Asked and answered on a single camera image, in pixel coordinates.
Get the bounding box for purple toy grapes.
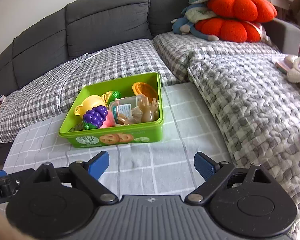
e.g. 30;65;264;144
83;105;108;130

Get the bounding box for yellow green toy corn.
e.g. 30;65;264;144
100;90;121;105

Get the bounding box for orange toy bowl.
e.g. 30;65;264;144
132;82;158;100

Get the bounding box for beige toy hand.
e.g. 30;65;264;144
116;114;135;125
138;96;160;123

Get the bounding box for light grid pattern sheet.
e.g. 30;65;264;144
4;83;231;196

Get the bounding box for pink ball toy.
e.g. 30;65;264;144
101;112;116;128

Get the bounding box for clear cotton swab jar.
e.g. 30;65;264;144
108;95;142;121

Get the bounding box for green biscuit tin box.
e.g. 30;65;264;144
59;73;164;148

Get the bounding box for quilted grey checked blanket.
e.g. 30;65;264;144
187;54;300;239

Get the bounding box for grey checked sofa cover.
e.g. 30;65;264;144
0;33;279;144

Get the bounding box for lower red pumpkin cushion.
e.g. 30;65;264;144
194;17;263;43

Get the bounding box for red pumpkin cushion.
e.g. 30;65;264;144
207;0;277;23
194;17;263;43

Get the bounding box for blue plush monkey toy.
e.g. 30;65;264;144
171;3;219;41

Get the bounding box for dark grey sofa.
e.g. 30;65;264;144
0;0;300;98

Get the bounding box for upper red pumpkin cushion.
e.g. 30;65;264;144
207;0;277;23

